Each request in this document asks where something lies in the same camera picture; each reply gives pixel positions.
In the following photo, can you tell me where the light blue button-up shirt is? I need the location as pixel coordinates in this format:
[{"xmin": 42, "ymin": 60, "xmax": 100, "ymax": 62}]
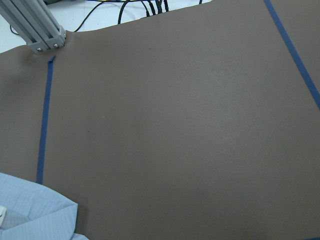
[{"xmin": 0, "ymin": 173, "xmax": 86, "ymax": 240}]

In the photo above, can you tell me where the brown paper table cover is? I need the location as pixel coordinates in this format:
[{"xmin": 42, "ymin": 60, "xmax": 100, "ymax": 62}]
[{"xmin": 0, "ymin": 0, "xmax": 320, "ymax": 240}]

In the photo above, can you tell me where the aluminium frame post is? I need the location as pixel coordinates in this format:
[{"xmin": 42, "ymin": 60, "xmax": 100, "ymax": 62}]
[{"xmin": 0, "ymin": 0, "xmax": 67, "ymax": 53}]

